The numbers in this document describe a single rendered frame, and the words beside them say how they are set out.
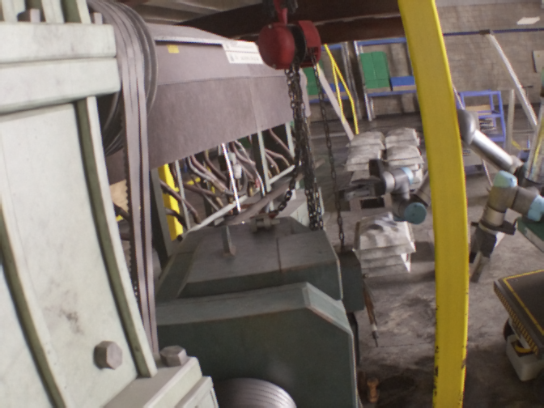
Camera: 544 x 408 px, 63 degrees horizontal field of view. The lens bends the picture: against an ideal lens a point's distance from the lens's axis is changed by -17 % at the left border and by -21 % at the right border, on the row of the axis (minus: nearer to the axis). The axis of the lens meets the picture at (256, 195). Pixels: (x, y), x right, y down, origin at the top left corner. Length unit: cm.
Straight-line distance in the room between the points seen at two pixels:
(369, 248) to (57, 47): 298
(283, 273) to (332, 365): 22
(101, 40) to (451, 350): 124
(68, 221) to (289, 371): 53
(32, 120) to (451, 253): 110
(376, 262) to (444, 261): 204
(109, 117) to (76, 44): 15
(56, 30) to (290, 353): 68
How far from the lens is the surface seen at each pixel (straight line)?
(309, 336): 94
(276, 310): 92
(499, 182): 151
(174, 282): 117
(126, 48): 74
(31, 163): 58
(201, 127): 204
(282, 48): 153
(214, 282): 104
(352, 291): 134
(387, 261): 340
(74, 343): 62
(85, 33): 65
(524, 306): 200
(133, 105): 74
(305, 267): 103
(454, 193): 135
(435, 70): 131
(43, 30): 59
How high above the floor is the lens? 119
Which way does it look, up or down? 10 degrees down
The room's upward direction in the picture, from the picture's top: 9 degrees counter-clockwise
